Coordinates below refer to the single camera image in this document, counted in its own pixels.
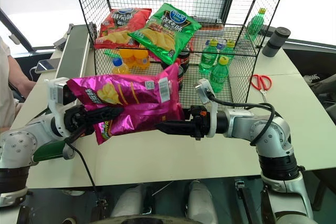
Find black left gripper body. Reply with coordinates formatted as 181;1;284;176
64;104;91;138

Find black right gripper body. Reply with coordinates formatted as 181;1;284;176
183;105;211;140

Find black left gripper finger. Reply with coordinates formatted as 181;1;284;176
83;106;124;125
66;124;96;144

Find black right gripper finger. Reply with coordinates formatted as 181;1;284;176
154;120;197;137

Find magenta potato chip bag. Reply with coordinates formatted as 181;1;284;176
66;62;186;146

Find grey conveyor belt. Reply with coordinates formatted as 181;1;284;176
54;23;92;81

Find orange juice bottle blue cap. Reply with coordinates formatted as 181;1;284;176
112;57;130;76

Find green soda bottle yellow cap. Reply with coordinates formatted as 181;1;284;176
209;56;229;94
198;38;219;75
246;7;267;42
219;39;236;62

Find silver smartphone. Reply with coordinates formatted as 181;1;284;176
34;59;60;74

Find small green snack packet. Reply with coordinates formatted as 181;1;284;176
103;48;121;59

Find seated person in beige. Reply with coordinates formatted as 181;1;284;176
0;36;37;131

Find silver robot leg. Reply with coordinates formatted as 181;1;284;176
112;182;145;224
187;179;219;224

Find black metal stand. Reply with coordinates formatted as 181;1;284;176
234;178;260;224

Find red potato chip bag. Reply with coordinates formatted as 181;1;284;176
93;7;153;50

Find green potato chip bag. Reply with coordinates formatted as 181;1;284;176
127;3;203;66

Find grey cylindrical flask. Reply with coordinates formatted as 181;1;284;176
261;26;292;58

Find grey sneaker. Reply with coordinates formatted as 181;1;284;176
302;72;336;97

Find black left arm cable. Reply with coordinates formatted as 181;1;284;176
64;139;105;196

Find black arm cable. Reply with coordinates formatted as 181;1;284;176
64;139;105;196
206;91;284;146

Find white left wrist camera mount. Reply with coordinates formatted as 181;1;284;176
47;77;80;138

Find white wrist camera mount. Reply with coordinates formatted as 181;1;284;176
193;78;219;138
47;77;80;138

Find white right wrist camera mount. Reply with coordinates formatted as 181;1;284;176
193;78;219;138

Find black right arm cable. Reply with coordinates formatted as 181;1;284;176
206;91;284;146

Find red handled scissors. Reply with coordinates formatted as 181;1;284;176
249;74;272;102

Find black wire mesh rack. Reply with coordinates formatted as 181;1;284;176
71;0;290;104

